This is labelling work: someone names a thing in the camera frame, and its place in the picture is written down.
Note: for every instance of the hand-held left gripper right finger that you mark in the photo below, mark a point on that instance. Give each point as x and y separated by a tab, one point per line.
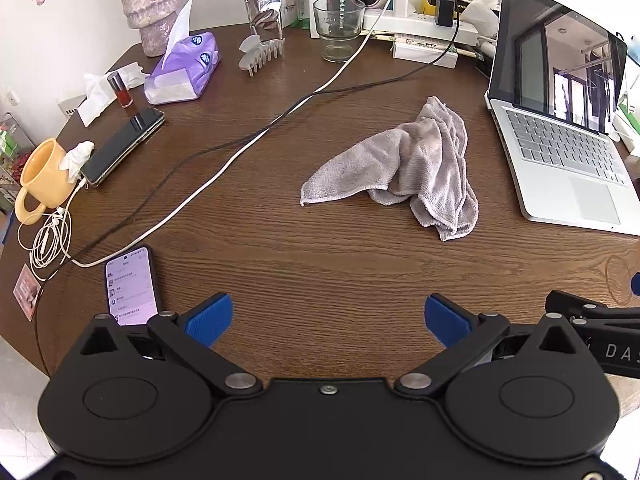
446	320

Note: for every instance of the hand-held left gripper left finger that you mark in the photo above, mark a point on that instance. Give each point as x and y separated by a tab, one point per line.
210	317

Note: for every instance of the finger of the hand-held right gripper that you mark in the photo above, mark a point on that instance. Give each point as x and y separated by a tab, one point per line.
595	312
636	284

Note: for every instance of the grey towel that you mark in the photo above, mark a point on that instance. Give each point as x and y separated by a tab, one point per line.
425	160

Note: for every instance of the phone with lit screen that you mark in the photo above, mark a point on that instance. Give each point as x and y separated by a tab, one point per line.
131	285

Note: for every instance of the silver laptop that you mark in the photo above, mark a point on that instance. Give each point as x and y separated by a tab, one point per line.
565	175

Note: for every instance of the pink card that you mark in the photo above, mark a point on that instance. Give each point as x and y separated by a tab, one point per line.
26	290

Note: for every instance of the dark phone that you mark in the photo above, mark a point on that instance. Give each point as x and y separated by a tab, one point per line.
120	147

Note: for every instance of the white tissue wad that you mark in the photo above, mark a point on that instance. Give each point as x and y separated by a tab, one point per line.
77	157

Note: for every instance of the yellow mug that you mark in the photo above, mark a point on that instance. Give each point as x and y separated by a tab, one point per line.
42	175

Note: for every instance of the red nail polish bottle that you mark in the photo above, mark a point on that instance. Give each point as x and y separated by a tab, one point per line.
122	94

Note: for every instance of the crumpled white tissue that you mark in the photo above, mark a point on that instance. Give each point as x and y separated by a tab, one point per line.
95	95

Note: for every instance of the purple tissue pack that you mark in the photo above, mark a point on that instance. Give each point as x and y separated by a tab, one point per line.
190	65

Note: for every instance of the flat white box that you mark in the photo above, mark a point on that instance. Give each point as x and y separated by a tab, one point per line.
425	55

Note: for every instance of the grey hair claw clip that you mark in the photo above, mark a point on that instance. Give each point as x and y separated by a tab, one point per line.
260	55

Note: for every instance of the white power strip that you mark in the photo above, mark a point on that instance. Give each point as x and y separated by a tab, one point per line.
415	22

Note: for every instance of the clear glass cup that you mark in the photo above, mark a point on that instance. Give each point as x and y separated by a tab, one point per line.
340	35

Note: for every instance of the white plastic bag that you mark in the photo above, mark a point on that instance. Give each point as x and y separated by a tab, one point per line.
480	15

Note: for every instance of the black charger plug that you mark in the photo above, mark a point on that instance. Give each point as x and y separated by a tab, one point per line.
444	10

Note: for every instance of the yellow box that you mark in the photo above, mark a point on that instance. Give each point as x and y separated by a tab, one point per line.
426	5

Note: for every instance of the white charger plug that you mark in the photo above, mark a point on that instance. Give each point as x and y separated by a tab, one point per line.
399	1

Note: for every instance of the mottled pink vase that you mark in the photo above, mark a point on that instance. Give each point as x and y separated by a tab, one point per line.
147	0

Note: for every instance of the tall white box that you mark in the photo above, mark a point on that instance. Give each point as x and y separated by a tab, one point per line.
316	5

